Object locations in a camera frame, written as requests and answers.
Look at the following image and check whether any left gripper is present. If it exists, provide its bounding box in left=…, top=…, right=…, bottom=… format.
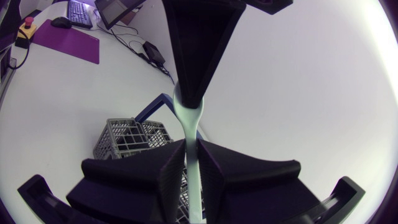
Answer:
left=161, top=0, right=294, bottom=110

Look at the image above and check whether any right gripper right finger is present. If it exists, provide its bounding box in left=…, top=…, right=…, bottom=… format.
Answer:
left=197, top=138, right=322, bottom=224

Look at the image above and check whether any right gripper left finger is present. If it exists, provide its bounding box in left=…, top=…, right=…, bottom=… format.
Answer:
left=66, top=139, right=187, bottom=224

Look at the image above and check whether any pale plastic spoon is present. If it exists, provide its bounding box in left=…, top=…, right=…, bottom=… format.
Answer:
left=172, top=81, right=206, bottom=224

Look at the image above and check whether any black power brick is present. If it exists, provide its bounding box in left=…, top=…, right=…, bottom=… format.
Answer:
left=142, top=40, right=167, bottom=66

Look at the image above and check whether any dark screen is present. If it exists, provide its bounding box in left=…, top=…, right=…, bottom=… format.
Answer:
left=94, top=0, right=147, bottom=30

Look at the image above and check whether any black keyboard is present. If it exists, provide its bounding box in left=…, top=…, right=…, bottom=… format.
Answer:
left=66, top=0, right=94, bottom=30

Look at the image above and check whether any dark mat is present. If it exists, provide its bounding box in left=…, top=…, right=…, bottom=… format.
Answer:
left=31, top=19, right=101, bottom=65

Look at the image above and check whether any black computer mouse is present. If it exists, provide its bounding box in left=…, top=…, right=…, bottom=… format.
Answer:
left=50, top=16, right=73, bottom=30

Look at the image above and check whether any yellow emergency stop button box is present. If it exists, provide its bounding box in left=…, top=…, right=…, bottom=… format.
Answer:
left=14, top=16, right=38, bottom=49

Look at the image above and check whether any black power brick cable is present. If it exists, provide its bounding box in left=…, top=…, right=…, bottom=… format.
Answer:
left=93, top=9, right=150, bottom=62
left=155, top=62, right=177, bottom=86

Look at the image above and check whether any black stop button cable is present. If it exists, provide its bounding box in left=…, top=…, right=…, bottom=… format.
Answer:
left=7, top=34, right=31, bottom=70

